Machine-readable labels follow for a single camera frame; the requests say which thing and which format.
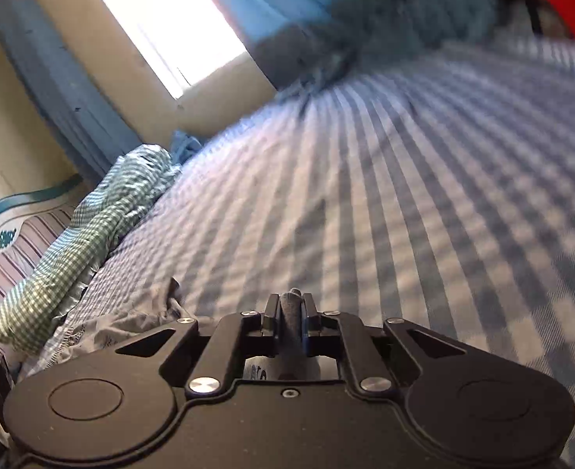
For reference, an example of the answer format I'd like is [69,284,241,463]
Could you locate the grey printed pants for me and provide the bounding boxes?
[21,277,340,383]

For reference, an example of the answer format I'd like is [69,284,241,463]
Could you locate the crumpled blue blanket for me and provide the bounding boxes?
[277,0,509,106]

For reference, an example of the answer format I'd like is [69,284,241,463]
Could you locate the small light blue cloth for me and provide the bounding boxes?
[169,129,204,163]

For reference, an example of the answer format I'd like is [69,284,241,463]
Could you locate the blue checked bed sheet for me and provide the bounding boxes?
[18,34,575,404]

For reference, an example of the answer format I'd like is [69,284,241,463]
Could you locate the striped padded headboard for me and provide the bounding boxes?
[0,174,89,360]

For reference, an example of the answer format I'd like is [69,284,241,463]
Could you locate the green checked quilt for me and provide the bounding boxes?
[0,143,187,353]

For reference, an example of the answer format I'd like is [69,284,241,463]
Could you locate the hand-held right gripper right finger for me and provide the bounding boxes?
[302,294,465,394]

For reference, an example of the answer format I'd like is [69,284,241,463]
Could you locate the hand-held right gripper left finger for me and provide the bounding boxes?
[114,294,280,399]

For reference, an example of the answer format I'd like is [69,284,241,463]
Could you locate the bright window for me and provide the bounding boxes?
[76,0,249,102]

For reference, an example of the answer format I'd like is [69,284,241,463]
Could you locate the blue star curtain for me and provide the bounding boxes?
[190,0,383,91]
[0,0,139,184]

